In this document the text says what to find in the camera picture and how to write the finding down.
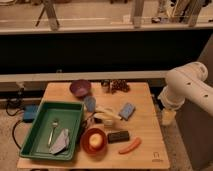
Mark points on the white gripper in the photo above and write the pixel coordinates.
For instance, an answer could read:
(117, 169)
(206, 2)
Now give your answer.
(167, 116)

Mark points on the blue sponge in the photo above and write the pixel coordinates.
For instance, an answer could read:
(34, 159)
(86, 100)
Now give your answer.
(127, 110)

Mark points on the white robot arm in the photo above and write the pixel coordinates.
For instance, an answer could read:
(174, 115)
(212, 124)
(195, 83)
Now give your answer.
(185, 82)

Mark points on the orange carrot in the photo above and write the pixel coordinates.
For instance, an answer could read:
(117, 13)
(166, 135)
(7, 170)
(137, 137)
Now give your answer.
(131, 146)

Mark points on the black rectangular block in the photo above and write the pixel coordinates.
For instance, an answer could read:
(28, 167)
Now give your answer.
(120, 136)

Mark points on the yellow banana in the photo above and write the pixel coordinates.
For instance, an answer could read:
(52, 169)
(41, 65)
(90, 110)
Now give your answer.
(103, 113)

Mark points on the yellow apple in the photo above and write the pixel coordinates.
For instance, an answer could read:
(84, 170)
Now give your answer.
(95, 141)

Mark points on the purple bowl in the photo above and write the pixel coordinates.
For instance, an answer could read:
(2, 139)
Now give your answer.
(80, 88)

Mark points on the green plastic tray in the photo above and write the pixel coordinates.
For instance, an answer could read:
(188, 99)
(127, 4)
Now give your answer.
(54, 132)

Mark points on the grey cloth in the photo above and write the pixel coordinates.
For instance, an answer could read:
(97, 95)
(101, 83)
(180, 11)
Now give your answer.
(61, 142)

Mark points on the metal fork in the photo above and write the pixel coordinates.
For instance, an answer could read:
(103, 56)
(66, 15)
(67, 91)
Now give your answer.
(54, 125)

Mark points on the blue box on floor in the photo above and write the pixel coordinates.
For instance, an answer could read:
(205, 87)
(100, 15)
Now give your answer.
(30, 113)

